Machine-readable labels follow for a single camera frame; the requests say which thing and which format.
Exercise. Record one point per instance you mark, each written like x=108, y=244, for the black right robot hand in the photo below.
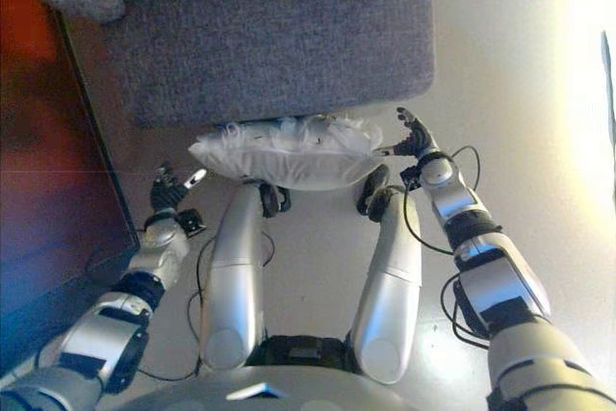
x=418, y=139

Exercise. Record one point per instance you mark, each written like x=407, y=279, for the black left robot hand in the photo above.
x=166, y=192

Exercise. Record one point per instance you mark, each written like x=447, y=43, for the white fringed cushion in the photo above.
x=289, y=163

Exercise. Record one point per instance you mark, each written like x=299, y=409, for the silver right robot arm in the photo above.
x=500, y=286

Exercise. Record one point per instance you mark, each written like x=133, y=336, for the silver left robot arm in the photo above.
x=106, y=334

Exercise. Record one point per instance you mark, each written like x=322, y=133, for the silver left robot leg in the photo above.
x=236, y=286

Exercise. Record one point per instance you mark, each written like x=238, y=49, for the brown wooden cabinet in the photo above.
x=48, y=141

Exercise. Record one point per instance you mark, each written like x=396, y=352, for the grey fabric armchair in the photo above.
x=264, y=35

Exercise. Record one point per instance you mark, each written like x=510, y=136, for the grey robot torso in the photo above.
x=298, y=389

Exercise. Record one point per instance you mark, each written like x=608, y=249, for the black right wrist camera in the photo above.
x=410, y=176

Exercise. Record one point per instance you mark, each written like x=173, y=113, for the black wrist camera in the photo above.
x=193, y=222
x=410, y=176

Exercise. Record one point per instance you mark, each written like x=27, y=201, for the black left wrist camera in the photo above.
x=193, y=222

